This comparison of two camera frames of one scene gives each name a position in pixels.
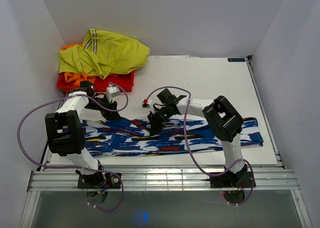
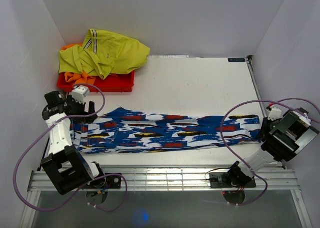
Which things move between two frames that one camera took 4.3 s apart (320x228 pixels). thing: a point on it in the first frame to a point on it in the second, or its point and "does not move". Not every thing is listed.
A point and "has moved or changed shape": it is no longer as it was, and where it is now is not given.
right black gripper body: x=163 y=114 to x=268 y=124
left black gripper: x=109 y=115 to x=70 y=101
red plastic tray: x=99 y=85 does not move
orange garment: x=77 y=78 does not move
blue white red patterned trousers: x=116 y=137 has moved or changed shape
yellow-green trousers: x=103 y=54 does not move
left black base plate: x=98 y=180 does not move
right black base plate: x=228 y=180 does not move
